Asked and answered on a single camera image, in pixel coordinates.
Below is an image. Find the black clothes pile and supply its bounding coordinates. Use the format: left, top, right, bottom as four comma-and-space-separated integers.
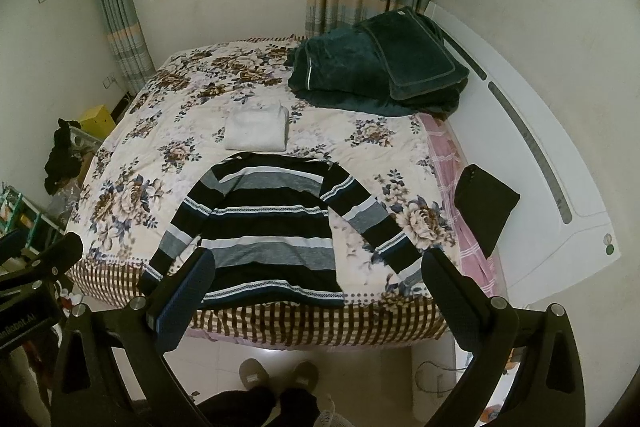
44, 118, 82, 196

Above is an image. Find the dark green folded blanket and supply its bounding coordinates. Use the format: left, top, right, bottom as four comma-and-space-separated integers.
285, 6, 470, 119

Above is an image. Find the white bed headboard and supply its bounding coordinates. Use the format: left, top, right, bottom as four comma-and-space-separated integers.
426, 3, 620, 308

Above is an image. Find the right grey slipper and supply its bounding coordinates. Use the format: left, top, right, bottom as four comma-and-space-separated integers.
291, 361, 319, 393

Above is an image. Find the yellow box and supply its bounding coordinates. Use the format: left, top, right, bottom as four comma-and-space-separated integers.
79, 105, 116, 140

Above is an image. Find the green shelf rack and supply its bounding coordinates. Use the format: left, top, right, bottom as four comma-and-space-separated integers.
1, 184, 64, 261

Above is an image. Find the black grey striped sweater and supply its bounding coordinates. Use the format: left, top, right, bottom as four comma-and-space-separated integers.
139, 153, 422, 309

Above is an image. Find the folded white garment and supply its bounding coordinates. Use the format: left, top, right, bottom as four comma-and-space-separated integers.
224, 105, 288, 152

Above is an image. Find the pink checked bed sheet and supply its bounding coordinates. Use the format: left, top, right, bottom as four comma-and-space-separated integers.
416, 111, 504, 298

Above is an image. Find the floral bed quilt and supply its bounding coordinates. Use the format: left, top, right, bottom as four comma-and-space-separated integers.
68, 38, 461, 349

